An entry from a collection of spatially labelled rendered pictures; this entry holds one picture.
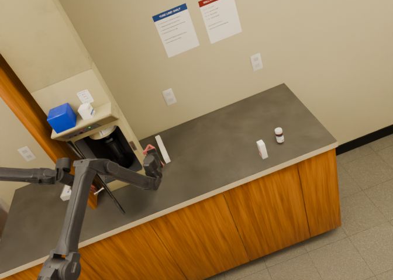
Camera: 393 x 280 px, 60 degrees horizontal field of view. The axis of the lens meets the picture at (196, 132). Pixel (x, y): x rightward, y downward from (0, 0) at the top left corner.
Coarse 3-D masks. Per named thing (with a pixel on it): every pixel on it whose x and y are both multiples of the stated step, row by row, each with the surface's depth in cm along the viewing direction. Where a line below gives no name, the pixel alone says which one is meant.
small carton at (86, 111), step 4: (84, 104) 169; (88, 104) 168; (80, 108) 167; (84, 108) 166; (88, 108) 167; (92, 108) 171; (80, 112) 167; (84, 112) 167; (88, 112) 167; (92, 112) 170; (84, 116) 168; (88, 116) 168; (92, 116) 169
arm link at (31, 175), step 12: (0, 168) 156; (12, 168) 158; (24, 168) 160; (36, 168) 161; (48, 168) 162; (0, 180) 156; (12, 180) 157; (24, 180) 158; (36, 180) 159; (48, 180) 161
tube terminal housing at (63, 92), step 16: (64, 80) 164; (80, 80) 166; (96, 80) 167; (48, 96) 167; (64, 96) 169; (96, 96) 172; (112, 96) 185; (48, 112) 172; (96, 128) 183; (128, 128) 193
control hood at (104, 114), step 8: (96, 112) 172; (104, 112) 169; (112, 112) 170; (80, 120) 171; (88, 120) 168; (96, 120) 167; (104, 120) 172; (112, 120) 177; (72, 128) 167; (80, 128) 168; (56, 136) 167
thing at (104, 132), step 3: (114, 126) 191; (105, 129) 188; (108, 129) 189; (111, 129) 190; (114, 129) 191; (99, 132) 188; (102, 132) 188; (105, 132) 188; (108, 132) 189; (111, 132) 190; (90, 135) 191; (93, 135) 189; (96, 135) 188; (99, 135) 188; (102, 135) 188; (105, 135) 188; (93, 138) 190; (96, 138) 189; (99, 138) 189
